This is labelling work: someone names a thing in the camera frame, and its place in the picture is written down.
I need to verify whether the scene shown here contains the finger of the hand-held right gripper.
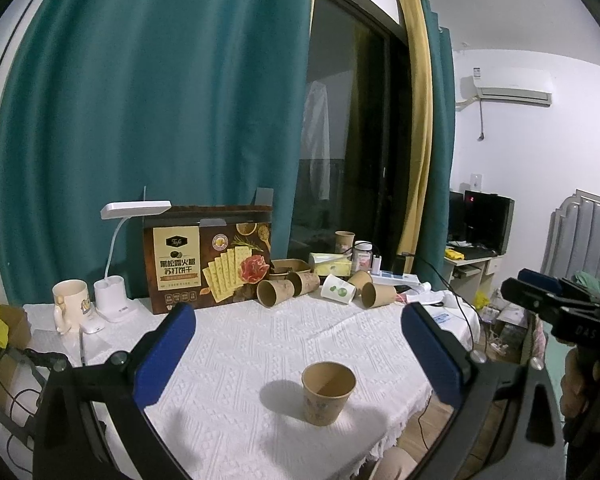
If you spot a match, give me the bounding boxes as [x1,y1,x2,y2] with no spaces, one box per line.
[517,268,565,292]
[500,277,561,317]

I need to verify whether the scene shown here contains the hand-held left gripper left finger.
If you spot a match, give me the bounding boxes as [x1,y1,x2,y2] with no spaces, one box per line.
[32,303,197,480]

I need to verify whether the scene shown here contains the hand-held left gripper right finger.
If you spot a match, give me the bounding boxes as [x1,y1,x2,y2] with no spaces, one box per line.
[401,303,567,480]

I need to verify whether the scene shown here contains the white paper cup green print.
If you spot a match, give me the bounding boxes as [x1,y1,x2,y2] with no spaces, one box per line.
[321,274,356,306]

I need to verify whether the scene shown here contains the person's right hand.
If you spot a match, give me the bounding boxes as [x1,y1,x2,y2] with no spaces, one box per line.
[560,349,600,443]

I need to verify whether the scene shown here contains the green cloth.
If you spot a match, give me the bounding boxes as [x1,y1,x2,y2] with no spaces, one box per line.
[572,270,600,294]

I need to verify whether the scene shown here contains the grey padded headboard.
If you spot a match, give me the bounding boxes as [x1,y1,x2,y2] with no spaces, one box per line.
[540,188,600,282]

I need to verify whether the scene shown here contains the beige computer desk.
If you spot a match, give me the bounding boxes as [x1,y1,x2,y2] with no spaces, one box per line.
[442,245,502,292]

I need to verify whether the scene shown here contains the black computer monitor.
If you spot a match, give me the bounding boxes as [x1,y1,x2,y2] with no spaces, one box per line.
[462,190,515,256]

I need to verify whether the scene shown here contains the white desk lamp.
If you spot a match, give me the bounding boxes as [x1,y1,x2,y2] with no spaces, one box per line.
[93,200,173,324]

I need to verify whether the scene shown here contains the white lace tablecloth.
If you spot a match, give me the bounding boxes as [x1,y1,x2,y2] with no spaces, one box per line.
[22,280,482,462]

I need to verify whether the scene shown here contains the small white gooseneck light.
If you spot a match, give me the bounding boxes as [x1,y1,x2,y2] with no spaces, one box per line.
[79,322,106,367]

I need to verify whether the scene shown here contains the white power strip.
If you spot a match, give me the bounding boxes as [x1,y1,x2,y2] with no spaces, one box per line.
[375,270,421,286]

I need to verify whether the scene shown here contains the brown cracker box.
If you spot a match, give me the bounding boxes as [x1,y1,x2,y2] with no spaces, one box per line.
[143,204,274,315]

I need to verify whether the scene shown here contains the white ceramic mug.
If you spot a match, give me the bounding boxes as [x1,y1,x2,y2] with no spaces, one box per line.
[52,279,91,334]

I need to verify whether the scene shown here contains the person's leg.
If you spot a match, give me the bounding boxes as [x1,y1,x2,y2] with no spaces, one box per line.
[374,447,422,480]

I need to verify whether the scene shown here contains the clear jar white lid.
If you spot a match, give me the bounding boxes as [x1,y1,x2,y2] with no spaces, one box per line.
[352,241,374,274]

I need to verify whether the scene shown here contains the yellow tissue box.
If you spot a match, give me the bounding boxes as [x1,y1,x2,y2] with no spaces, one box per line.
[308,252,353,277]

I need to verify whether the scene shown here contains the cardboard box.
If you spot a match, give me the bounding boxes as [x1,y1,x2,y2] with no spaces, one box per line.
[0,304,34,396]

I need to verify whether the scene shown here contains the brown paper bowl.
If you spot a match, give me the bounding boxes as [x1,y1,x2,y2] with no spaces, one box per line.
[270,258,312,277]

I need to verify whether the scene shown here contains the yellow curtain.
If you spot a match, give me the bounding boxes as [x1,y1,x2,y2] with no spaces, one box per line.
[396,0,434,262]

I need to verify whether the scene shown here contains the narrow teal curtain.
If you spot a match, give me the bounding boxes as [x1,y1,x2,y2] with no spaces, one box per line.
[420,0,456,286]

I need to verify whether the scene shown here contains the white air conditioner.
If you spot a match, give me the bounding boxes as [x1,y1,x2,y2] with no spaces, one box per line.
[472,67,554,108]

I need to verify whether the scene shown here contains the glass sliding door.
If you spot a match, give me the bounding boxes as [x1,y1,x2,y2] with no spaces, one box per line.
[287,0,414,257]

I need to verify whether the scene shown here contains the large teal curtain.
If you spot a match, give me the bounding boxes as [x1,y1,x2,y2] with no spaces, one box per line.
[0,0,319,306]

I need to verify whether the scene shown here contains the black cable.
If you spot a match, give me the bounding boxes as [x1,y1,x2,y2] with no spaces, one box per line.
[402,251,482,347]

